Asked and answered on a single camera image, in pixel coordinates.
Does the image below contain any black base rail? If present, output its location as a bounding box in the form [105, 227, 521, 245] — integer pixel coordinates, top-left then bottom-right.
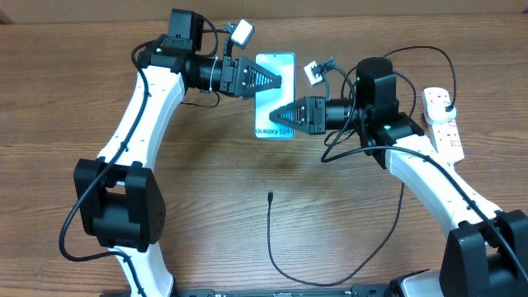
[173, 284, 398, 297]

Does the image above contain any Samsung Galaxy smartphone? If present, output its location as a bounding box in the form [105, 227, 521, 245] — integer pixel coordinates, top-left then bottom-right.
[254, 52, 296, 140]

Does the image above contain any white power strip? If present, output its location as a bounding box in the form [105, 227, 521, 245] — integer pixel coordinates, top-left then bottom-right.
[421, 86, 466, 167]

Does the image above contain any white charger plug adapter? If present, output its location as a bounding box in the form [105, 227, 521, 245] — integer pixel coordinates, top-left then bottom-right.
[424, 101, 457, 125]

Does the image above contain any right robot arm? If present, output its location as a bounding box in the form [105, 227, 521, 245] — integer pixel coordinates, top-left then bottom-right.
[270, 57, 527, 296]

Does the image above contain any black USB charging cable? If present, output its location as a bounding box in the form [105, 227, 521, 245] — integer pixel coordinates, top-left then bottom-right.
[266, 45, 458, 288]

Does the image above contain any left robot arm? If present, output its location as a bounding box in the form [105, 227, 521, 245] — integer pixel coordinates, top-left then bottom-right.
[71, 9, 282, 296]

